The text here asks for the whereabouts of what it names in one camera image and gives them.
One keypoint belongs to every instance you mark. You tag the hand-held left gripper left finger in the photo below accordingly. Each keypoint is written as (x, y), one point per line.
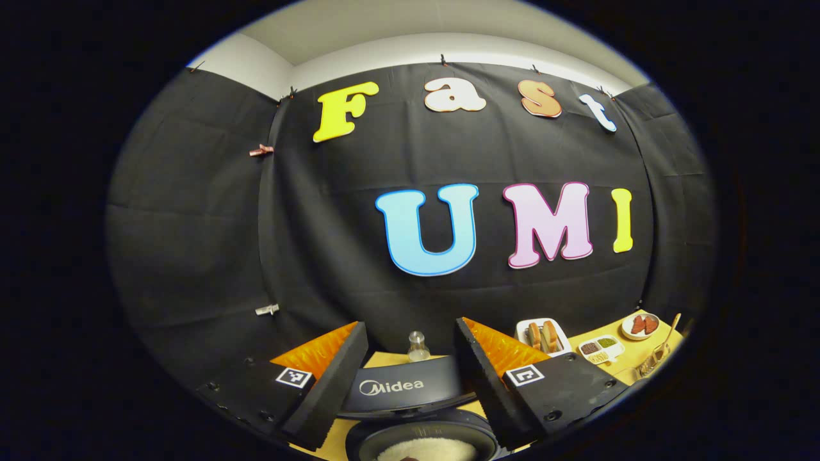
(330, 390)

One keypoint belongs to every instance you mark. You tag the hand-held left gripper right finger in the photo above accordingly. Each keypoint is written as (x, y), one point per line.
(487, 390)

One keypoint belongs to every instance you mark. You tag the dark grey rice cooker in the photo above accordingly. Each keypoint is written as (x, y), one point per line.
(410, 390)

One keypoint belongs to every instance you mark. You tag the pile of white rice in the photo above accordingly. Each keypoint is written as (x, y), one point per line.
(426, 450)

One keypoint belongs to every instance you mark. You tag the wooden spoon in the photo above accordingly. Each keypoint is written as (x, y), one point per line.
(669, 333)

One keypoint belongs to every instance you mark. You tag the white toaster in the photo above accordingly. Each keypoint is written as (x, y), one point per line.
(522, 333)

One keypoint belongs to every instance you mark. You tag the toast bread slice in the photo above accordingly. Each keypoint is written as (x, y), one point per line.
(534, 336)
(553, 336)

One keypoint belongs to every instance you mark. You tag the small clear glass bottle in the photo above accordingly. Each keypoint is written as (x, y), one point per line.
(419, 349)

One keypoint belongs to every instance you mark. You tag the silver clip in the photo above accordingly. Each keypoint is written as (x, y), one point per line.
(267, 310)

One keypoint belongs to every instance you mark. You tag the white divided bean dish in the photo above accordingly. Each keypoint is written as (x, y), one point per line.
(601, 349)

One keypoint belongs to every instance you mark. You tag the white round plate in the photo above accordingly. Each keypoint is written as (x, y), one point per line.
(628, 333)

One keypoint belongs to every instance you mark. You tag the red meat slice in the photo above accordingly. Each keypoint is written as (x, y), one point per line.
(651, 324)
(639, 325)

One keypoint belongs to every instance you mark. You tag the black backdrop cloth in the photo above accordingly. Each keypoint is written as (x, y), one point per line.
(192, 224)

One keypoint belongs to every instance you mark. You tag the pink clip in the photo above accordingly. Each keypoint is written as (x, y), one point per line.
(261, 150)

